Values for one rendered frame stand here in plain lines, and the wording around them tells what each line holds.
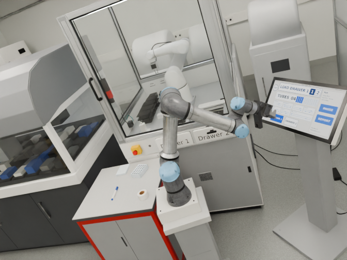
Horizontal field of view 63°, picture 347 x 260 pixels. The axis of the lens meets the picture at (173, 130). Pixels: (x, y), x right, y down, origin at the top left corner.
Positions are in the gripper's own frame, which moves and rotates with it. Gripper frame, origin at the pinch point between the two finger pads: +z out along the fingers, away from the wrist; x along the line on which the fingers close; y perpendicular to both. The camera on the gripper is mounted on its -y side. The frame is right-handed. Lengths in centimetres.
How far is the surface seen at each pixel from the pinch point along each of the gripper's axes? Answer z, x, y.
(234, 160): 18, 39, -41
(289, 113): 2.1, -7.9, 5.5
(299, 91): 2.1, -9.6, 19.7
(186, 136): -21, 57, -33
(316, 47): 266, 194, 131
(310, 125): 2.1, -23.9, 2.1
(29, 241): -98, 165, -192
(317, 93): 2.1, -21.1, 20.2
